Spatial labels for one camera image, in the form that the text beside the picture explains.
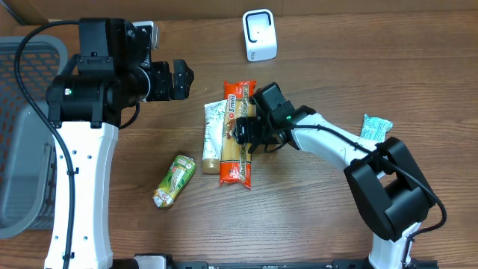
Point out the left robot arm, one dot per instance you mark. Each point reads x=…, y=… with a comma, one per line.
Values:
x=114, y=71

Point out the green yellow snack packet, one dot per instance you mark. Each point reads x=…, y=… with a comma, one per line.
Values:
x=179, y=174

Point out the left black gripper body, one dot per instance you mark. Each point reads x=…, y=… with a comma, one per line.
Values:
x=160, y=88

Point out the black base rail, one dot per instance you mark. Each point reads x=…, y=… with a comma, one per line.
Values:
x=163, y=261

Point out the teal snack packet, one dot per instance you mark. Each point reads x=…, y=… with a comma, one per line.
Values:
x=375, y=128

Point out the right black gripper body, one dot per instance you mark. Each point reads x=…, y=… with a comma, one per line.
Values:
x=260, y=130

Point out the white barcode scanner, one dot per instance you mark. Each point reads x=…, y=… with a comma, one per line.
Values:
x=260, y=35

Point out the grey plastic mesh basket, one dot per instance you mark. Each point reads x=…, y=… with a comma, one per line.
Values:
x=28, y=154

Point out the orange spaghetti packet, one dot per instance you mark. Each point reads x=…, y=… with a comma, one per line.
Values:
x=235, y=165

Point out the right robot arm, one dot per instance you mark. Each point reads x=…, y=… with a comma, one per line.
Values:
x=391, y=193

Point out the white cream tube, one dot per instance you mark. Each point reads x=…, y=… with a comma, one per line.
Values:
x=212, y=149

